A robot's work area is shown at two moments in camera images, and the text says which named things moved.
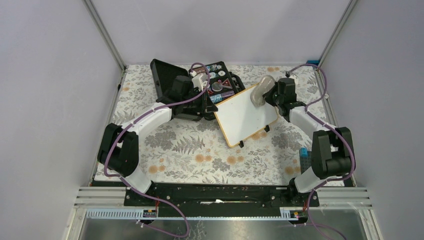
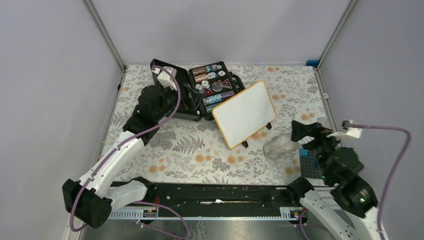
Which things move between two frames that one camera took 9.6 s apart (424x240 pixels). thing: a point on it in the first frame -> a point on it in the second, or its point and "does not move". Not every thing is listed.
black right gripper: (268, 96) -> (317, 131)
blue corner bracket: (316, 62) does not move
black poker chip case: (223, 83) does not move
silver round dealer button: (217, 86) does not move
